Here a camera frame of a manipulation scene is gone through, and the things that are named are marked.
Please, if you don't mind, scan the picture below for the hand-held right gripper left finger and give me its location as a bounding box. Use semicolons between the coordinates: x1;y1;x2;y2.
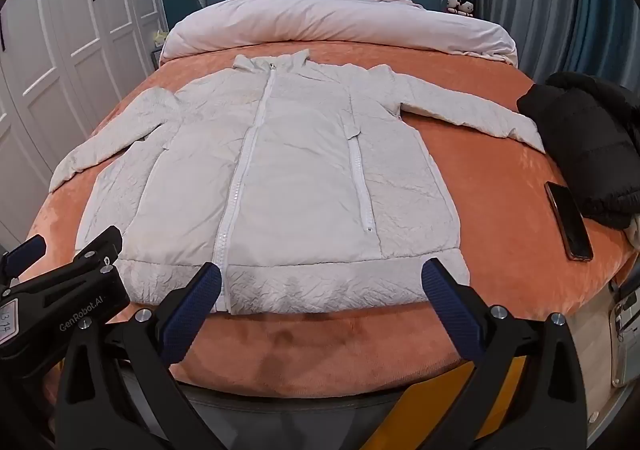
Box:
52;261;236;450

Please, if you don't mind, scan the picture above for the black smartphone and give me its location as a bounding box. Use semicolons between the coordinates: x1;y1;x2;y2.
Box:
544;181;594;262

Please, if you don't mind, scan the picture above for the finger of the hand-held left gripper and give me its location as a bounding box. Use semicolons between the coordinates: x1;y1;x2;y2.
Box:
0;234;48;289
74;225;125;278

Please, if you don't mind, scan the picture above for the white duvet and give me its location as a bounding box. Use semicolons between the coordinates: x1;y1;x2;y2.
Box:
160;0;518;67

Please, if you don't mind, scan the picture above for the white panelled wardrobe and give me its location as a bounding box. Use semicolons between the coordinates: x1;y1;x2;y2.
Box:
0;0;166;246

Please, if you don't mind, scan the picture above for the black puffer jacket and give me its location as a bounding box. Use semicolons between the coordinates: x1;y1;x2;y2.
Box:
516;71;640;230

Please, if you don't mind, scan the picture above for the white puffer jacket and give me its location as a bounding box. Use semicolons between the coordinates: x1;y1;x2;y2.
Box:
48;49;547;316

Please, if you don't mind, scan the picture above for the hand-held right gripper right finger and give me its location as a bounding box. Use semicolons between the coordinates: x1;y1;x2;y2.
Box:
421;257;591;450

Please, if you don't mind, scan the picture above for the orange plush blanket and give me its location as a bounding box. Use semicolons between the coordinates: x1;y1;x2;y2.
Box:
20;48;636;401

